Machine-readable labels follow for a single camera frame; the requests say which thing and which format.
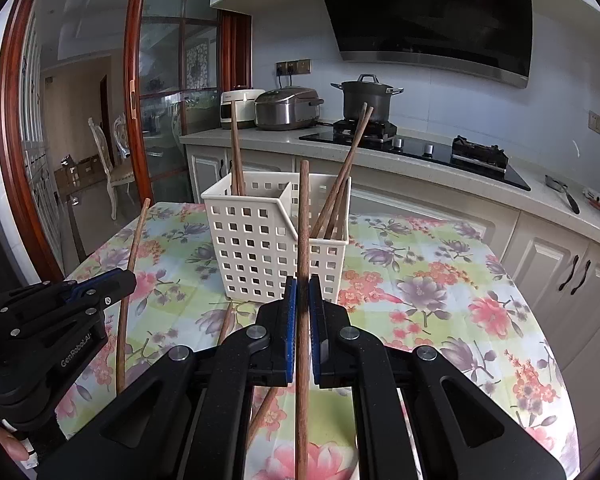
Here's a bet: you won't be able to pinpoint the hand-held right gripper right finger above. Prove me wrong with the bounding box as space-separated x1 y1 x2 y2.
307 274 567 480

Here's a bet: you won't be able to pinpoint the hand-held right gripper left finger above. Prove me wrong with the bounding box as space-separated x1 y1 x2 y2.
37 276 299 480

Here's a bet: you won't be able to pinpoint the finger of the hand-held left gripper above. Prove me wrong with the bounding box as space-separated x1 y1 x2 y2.
0 269 124 314
0 271 137 344

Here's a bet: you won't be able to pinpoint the brown wooden chopstick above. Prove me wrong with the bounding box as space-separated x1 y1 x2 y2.
116 198 152 394
311 102 369 238
217 303 237 346
322 105 375 240
246 386 280 450
329 170 353 240
229 100 246 197
294 159 312 480

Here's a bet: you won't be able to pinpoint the white plastic lattice basket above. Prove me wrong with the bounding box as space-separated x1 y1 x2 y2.
201 171 352 306

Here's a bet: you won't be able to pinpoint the person's left hand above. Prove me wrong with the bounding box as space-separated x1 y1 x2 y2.
0 424 34 469

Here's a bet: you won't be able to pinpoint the white carved dining chair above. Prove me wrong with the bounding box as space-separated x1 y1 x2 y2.
112 112 133 161
88 117 136 221

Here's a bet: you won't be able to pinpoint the cardboard boxes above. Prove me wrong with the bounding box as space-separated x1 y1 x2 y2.
55 155 106 188

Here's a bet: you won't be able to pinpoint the beige stone countertop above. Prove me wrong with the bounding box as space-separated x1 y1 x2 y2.
179 122 600 256

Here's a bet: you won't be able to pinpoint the black glass gas hob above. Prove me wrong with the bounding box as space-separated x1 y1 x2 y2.
299 120 532 192

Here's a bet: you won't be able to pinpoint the silver rice cooker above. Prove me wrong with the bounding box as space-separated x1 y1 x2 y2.
254 86 326 132

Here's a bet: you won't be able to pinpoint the white rice cooker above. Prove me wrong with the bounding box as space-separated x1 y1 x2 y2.
220 87 266 130

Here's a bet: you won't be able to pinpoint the red framed glass sliding door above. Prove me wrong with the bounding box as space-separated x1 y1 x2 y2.
124 0 253 206

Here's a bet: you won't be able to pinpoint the dark grey lidded stockpot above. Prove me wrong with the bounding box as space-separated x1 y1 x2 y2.
330 74 405 125

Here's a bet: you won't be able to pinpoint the black glass range hood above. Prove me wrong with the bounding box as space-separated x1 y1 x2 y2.
312 0 533 89

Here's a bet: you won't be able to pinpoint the red wooden door frame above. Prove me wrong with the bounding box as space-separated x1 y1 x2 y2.
0 0 153 281

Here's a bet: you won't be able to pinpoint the brass triple wall outlet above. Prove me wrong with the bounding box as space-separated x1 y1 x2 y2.
275 59 312 76

